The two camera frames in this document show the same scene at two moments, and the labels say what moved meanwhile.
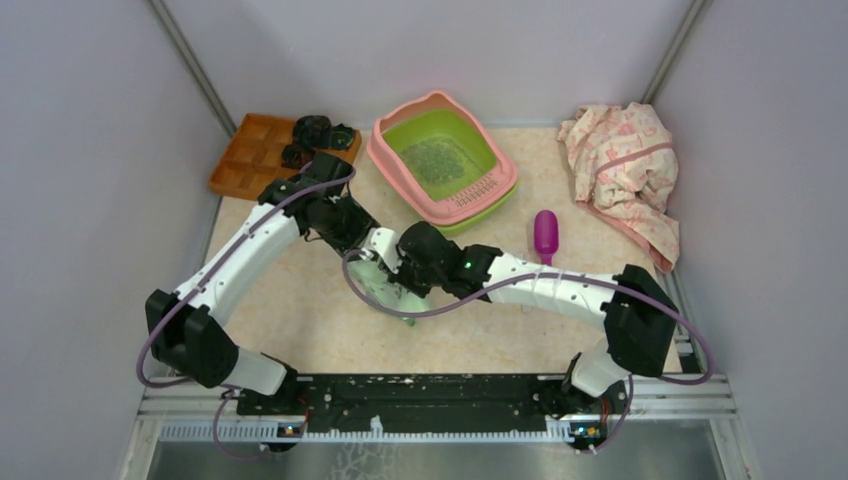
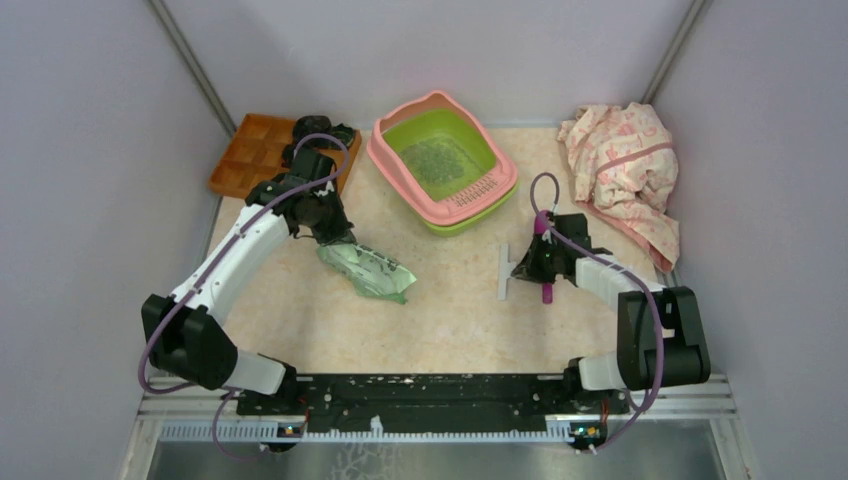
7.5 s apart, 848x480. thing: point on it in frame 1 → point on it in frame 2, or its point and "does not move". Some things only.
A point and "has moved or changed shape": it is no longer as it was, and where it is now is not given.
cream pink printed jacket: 624,167 does not move
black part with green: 341,136 does not move
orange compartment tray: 253,157 does not move
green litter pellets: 434,161 does not move
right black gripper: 397,275 → 536,275
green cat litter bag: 375,283 has moved or changed shape
